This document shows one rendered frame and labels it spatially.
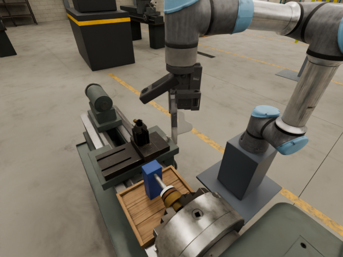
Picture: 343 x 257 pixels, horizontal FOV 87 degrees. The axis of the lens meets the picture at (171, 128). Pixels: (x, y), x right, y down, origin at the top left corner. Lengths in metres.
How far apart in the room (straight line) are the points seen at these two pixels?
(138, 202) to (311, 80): 0.91
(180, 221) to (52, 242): 1.67
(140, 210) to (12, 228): 1.62
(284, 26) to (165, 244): 0.77
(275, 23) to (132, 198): 0.97
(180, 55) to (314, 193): 2.37
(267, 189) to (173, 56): 1.13
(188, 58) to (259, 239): 0.50
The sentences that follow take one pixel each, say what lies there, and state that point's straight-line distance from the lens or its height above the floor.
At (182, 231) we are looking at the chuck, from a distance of 0.61.
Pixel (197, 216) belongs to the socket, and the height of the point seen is 1.21.
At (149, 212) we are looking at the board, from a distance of 1.01.
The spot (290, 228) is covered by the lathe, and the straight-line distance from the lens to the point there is 0.66.
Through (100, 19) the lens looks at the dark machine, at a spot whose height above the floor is 1.14.
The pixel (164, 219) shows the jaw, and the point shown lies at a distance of 0.74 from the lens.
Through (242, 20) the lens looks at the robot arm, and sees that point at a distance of 0.47.
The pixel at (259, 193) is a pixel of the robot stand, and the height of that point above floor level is 0.75.
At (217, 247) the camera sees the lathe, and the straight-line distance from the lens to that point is 0.64.
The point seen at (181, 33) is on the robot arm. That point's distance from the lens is 0.41.
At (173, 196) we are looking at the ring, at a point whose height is 1.12.
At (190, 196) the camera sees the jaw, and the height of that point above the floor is 1.16.
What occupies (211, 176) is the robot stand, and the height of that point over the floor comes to 0.75.
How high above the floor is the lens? 1.79
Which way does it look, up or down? 39 degrees down
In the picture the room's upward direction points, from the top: straight up
